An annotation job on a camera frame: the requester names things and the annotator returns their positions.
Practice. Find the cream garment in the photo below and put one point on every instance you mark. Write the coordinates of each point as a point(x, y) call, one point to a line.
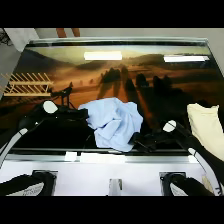
point(206, 128)

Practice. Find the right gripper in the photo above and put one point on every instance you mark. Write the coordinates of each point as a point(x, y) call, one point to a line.
point(139, 140)

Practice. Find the silver frame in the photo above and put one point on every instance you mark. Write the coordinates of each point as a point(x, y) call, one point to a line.
point(100, 158)

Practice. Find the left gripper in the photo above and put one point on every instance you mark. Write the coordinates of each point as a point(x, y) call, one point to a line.
point(79, 114)

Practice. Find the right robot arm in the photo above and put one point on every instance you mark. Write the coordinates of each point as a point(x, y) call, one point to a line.
point(186, 138)

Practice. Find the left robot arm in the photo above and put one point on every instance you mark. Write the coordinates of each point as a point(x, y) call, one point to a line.
point(29, 124)

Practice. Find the light blue shirt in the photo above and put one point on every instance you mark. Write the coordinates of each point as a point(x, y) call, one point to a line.
point(113, 123)

